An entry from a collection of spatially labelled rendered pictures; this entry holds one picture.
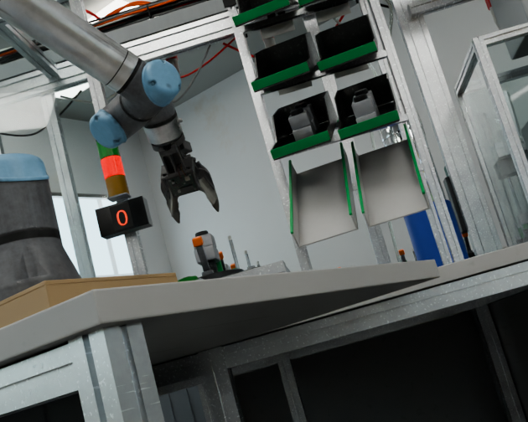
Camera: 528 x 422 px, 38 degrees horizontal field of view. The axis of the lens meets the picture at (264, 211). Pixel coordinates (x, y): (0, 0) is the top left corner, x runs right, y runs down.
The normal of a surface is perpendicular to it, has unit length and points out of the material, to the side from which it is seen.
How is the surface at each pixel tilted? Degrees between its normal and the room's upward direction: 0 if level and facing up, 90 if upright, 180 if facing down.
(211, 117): 90
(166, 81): 89
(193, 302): 90
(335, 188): 45
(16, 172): 87
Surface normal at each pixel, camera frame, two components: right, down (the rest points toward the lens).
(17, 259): 0.04, -0.53
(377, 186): -0.39, -0.76
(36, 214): 0.66, -0.34
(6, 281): -0.19, -0.47
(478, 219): -0.12, -0.18
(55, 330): -0.58, -0.02
